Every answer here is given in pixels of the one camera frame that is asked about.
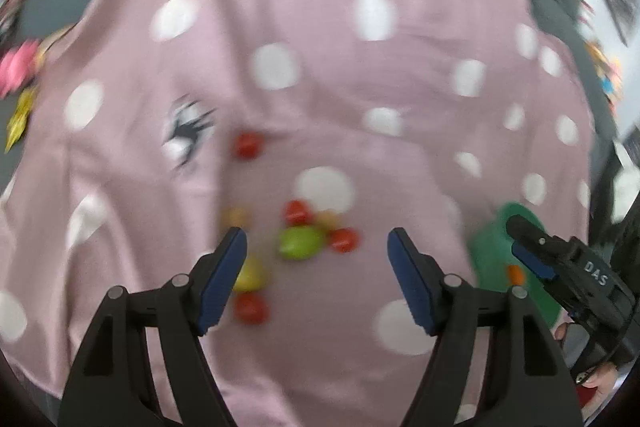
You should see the green apple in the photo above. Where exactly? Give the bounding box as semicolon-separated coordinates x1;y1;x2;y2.
278;226;327;261

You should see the green plastic bowl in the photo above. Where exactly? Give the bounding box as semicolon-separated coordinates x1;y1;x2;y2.
467;202;563;330

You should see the yellow paper star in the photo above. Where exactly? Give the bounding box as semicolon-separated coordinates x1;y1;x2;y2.
4;87;38;154

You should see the yellow pear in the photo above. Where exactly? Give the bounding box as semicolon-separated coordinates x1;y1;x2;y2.
232;254;271;294

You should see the colourful paper decoration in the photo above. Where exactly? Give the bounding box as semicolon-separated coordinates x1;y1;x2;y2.
582;38;623;108

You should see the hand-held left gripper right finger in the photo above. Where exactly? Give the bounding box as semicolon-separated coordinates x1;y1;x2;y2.
387;227;586;427

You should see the person's right hand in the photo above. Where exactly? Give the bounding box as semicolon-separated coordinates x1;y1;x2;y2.
575;359;623;414

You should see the small red fruit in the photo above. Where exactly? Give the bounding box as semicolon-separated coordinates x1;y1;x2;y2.
234;133;265;160
283;200;315;227
234;293;270;326
328;228;360;254

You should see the pink plush toy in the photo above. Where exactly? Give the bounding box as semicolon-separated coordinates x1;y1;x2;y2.
0;38;42;98

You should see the pink polka dot blanket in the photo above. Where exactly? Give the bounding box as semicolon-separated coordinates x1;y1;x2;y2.
0;0;601;427

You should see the small peach-coloured fruit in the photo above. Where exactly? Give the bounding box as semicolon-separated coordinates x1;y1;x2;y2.
315;211;342;233
221;206;252;230

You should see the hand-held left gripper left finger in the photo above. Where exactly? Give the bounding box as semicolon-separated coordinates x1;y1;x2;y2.
57;227;248;427

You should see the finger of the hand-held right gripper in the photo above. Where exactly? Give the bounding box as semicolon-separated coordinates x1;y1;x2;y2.
505;214;551;254
511;241;559;283

